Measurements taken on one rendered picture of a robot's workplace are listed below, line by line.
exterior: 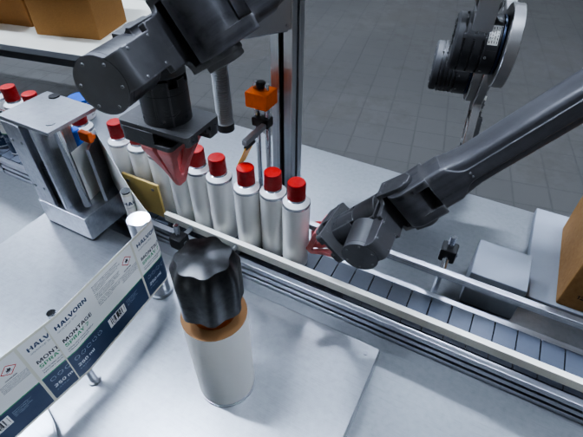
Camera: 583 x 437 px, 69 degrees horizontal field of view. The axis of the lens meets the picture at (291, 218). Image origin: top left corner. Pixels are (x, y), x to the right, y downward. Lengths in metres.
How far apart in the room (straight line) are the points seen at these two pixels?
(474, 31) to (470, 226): 0.47
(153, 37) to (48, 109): 0.52
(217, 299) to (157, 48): 0.27
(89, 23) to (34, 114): 1.47
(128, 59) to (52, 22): 2.09
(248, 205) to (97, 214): 0.35
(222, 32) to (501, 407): 0.71
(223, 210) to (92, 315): 0.32
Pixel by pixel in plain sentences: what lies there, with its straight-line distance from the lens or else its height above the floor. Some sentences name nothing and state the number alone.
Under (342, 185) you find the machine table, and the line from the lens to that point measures 1.16.
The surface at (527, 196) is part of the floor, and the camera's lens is 2.77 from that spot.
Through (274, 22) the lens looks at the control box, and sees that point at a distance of 0.75.
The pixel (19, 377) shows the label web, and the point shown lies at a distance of 0.68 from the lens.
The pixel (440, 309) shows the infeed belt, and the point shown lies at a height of 0.88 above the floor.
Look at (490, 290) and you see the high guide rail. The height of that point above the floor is 0.96.
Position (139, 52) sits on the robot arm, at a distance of 0.43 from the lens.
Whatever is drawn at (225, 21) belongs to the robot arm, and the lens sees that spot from 0.45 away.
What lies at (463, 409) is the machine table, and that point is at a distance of 0.83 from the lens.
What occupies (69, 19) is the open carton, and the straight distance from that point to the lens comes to 2.44.
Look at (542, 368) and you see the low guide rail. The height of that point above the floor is 0.91.
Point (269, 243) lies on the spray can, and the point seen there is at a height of 0.93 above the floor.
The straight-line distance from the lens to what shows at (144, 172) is 0.98.
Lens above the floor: 1.54
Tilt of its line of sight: 43 degrees down
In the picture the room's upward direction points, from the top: straight up
